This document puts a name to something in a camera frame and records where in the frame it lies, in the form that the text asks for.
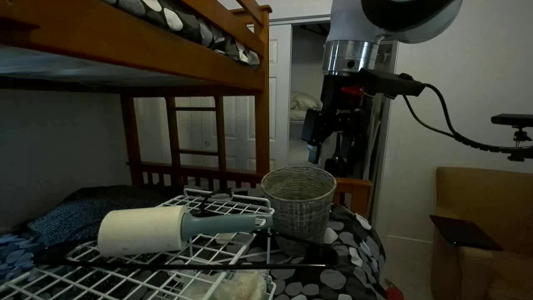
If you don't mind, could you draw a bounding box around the lint roller grey handle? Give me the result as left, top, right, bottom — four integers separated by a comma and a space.
96, 205, 274, 259

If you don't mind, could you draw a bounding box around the spotted bunk mattress cover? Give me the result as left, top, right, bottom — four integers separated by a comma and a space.
104, 0, 263, 69

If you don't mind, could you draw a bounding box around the white panelled door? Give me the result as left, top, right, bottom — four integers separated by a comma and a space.
134, 22, 293, 174

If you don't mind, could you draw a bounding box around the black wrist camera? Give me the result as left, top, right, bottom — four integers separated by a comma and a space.
339, 69, 428, 100

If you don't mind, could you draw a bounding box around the dark flat panel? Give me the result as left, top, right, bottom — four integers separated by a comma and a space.
429, 214, 504, 252

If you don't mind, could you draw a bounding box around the brown cardboard box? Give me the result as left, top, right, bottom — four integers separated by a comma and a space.
429, 165, 533, 300

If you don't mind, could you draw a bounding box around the blue textured blanket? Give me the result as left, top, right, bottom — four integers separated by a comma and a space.
0, 185, 184, 282

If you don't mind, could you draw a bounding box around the black spotted duvet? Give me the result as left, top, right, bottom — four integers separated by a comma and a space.
243, 202, 389, 300

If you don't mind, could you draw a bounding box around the white pillow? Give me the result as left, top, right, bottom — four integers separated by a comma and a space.
288, 90, 324, 124

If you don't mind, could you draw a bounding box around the white wire rack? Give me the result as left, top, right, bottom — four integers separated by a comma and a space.
0, 187, 279, 300

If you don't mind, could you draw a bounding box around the wooden bunk bed frame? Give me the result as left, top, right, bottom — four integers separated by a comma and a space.
0, 0, 374, 220

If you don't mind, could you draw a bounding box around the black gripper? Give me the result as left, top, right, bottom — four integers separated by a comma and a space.
301, 74, 384, 180

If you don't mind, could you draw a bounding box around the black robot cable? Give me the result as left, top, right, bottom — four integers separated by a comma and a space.
399, 72, 533, 157

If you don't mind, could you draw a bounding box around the woven brown basket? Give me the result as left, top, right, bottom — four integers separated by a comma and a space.
259, 165, 338, 247

